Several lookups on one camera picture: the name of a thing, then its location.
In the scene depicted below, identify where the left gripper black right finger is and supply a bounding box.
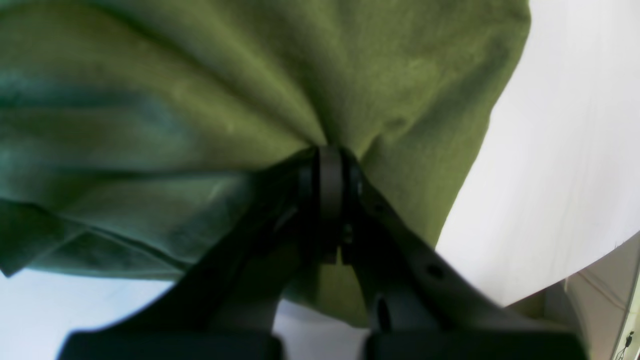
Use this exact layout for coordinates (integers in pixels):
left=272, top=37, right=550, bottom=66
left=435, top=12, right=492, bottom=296
left=330, top=146, right=586, bottom=360

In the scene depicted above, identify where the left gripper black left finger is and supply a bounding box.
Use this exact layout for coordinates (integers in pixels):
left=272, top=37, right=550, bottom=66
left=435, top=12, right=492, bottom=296
left=58, top=146, right=333, bottom=360

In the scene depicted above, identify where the olive green T-shirt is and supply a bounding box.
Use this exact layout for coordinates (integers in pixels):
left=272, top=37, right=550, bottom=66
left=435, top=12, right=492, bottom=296
left=0, top=0, right=532, bottom=328

